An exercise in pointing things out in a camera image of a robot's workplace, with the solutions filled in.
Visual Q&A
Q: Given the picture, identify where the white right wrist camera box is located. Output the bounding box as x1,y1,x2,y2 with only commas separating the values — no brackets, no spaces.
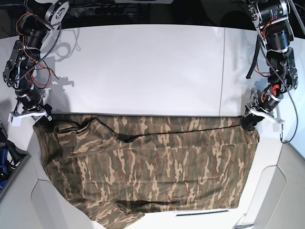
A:
8,112,26,127

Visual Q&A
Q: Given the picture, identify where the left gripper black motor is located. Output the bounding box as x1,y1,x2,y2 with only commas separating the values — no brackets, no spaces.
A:
241,84,284,130

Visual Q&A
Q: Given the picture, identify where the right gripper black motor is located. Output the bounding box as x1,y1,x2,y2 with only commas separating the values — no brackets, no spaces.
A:
14,89,54,133

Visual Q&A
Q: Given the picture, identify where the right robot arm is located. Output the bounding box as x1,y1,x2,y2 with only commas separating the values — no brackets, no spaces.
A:
3,0,70,126

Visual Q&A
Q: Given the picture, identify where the camouflage T-shirt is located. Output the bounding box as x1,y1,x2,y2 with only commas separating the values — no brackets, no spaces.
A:
33,114,259,229

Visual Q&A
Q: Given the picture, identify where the blue black items bin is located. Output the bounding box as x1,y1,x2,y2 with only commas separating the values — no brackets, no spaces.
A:
0,121,29,191

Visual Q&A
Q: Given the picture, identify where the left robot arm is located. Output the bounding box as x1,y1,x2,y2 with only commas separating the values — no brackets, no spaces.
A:
241,0,298,130

